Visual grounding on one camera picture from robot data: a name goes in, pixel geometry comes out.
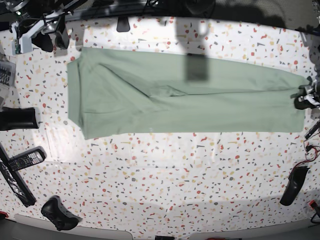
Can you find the light green T-shirt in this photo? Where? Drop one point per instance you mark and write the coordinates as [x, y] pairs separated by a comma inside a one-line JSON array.
[[113, 92]]

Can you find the grey monitor stand base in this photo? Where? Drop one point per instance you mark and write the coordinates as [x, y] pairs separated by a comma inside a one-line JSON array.
[[123, 25]]

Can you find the clear plastic parts box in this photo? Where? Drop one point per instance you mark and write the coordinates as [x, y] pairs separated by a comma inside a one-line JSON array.
[[7, 72]]

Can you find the black game controller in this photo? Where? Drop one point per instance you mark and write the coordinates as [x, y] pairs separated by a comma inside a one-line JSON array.
[[56, 213]]

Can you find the black TV remote control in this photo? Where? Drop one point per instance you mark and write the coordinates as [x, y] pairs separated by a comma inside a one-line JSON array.
[[27, 159]]

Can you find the black cylindrical tube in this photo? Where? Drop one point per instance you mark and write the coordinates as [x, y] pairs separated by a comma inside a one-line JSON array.
[[18, 118]]

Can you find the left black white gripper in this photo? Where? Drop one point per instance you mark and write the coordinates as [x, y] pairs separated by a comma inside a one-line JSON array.
[[310, 98]]

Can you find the black probe with cable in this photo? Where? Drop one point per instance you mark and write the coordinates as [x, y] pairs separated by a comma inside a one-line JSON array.
[[312, 131]]

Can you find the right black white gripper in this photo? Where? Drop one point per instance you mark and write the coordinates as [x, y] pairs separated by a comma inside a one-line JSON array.
[[36, 20]]

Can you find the long black flat bar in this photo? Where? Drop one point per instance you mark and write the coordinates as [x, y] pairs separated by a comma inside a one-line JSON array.
[[15, 182]]

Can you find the black curved handheld device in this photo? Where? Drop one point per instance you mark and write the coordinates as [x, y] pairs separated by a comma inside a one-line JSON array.
[[296, 180]]

